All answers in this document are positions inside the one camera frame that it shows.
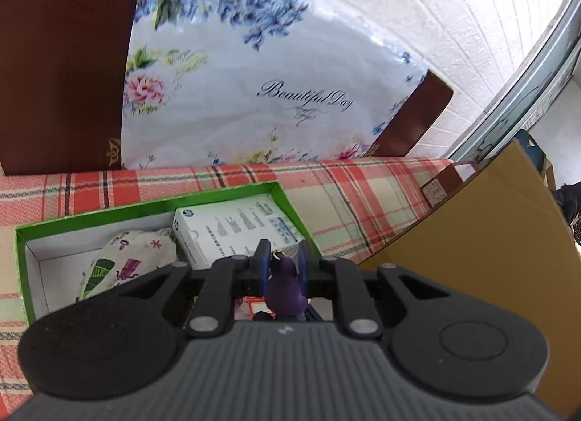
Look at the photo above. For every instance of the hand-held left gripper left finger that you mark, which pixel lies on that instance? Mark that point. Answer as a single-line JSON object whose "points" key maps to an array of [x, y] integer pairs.
{"points": [[261, 266]]}

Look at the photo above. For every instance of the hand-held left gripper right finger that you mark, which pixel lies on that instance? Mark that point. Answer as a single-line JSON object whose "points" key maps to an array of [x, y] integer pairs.
{"points": [[303, 266]]}

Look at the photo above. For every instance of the purple toy figure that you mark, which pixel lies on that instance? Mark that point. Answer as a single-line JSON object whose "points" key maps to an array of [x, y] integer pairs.
{"points": [[283, 289]]}

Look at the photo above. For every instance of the green cardboard box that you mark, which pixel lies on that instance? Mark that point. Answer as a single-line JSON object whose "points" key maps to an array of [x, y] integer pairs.
{"points": [[136, 212]]}

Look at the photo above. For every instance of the white printed carton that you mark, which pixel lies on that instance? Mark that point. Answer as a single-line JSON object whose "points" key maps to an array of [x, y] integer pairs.
{"points": [[227, 230]]}

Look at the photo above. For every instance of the red plaid bedsheet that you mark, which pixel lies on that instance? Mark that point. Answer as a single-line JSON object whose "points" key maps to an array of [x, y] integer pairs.
{"points": [[363, 203]]}

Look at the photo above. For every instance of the printed fabric pouch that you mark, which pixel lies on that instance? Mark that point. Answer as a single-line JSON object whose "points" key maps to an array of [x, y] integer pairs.
{"points": [[131, 253]]}

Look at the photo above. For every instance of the small labelled brown carton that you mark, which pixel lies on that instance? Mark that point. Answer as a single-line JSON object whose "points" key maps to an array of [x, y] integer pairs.
{"points": [[438, 191]]}

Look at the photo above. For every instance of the brown cardboard sheet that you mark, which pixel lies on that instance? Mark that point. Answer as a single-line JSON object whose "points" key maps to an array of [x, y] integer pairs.
{"points": [[476, 244]]}

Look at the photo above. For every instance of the floral white pillow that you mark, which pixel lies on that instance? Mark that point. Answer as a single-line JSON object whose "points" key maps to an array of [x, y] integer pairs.
{"points": [[272, 85]]}

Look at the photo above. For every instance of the brown wooden headboard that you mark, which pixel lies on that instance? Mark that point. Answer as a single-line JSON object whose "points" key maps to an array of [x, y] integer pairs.
{"points": [[59, 62]]}

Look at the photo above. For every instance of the grey window frame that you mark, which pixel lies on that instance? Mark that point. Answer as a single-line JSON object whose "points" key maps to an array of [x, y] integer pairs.
{"points": [[522, 85]]}

